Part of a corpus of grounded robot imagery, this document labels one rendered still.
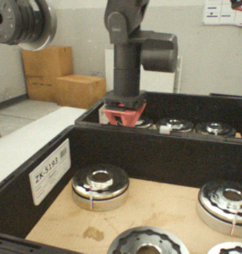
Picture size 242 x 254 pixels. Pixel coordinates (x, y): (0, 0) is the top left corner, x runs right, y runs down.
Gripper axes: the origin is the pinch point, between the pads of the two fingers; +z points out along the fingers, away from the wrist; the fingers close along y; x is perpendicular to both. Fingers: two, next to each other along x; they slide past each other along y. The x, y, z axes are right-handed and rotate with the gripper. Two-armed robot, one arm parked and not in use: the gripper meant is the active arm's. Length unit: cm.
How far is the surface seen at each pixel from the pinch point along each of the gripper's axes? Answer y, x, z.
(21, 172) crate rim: -27.3, 5.2, -3.8
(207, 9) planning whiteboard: 293, 6, -45
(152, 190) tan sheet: -11.2, -9.7, 5.7
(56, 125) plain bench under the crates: 37, 46, 18
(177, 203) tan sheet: -13.3, -14.8, 5.7
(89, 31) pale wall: 297, 166, -17
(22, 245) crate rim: -36.9, -3.4, -3.5
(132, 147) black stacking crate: -8.9, -4.8, -1.2
